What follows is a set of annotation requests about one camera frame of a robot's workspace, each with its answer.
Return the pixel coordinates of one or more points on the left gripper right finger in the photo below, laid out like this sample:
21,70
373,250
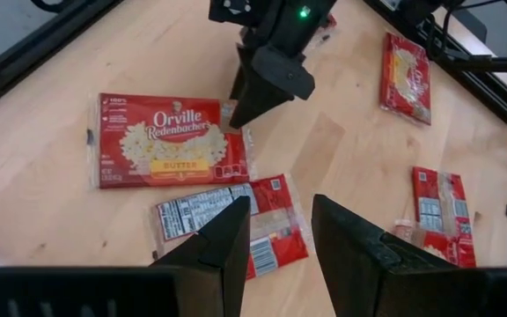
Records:
346,255

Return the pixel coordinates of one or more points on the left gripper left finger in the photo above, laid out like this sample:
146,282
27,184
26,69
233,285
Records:
229,246

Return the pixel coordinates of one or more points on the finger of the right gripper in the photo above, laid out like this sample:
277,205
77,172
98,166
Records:
253,103
282,72

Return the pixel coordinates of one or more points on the red popcorn bag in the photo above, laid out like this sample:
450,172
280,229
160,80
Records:
451,253
170,145
329,21
405,79
443,207
280,220

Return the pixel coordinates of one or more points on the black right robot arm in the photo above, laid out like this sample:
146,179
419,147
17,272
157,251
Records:
500,64

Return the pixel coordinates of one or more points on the black metal table frame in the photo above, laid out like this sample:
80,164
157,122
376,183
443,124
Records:
16,68

